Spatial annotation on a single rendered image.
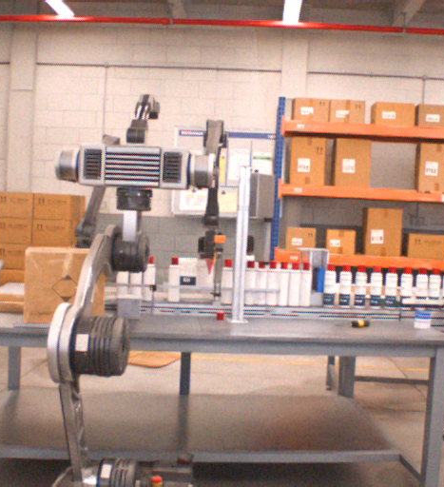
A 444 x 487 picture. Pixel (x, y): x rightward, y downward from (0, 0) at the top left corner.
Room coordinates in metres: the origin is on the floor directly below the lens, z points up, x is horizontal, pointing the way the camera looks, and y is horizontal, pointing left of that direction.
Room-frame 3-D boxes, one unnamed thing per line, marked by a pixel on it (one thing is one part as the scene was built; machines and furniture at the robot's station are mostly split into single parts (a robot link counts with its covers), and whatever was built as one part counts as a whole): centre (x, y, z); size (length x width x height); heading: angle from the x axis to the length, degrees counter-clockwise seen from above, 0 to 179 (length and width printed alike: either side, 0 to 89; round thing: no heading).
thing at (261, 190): (2.77, -0.14, 1.38); 0.17 x 0.10 x 0.19; 151
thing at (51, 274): (2.45, 0.61, 0.99); 0.30 x 0.24 x 0.27; 105
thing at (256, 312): (2.85, -0.03, 0.85); 1.65 x 0.11 x 0.05; 96
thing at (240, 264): (2.71, -0.08, 1.16); 0.04 x 0.04 x 0.67; 6
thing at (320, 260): (2.98, -0.44, 1.01); 0.14 x 0.13 x 0.26; 96
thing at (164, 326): (3.03, 0.12, 0.82); 2.10 x 1.31 x 0.02; 96
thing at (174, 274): (2.83, 0.21, 0.98); 0.05 x 0.05 x 0.20
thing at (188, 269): (3.48, 0.16, 0.95); 0.20 x 0.20 x 0.14
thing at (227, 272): (2.85, -0.04, 0.98); 0.05 x 0.05 x 0.20
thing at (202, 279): (3.12, 0.08, 1.03); 0.09 x 0.09 x 0.30
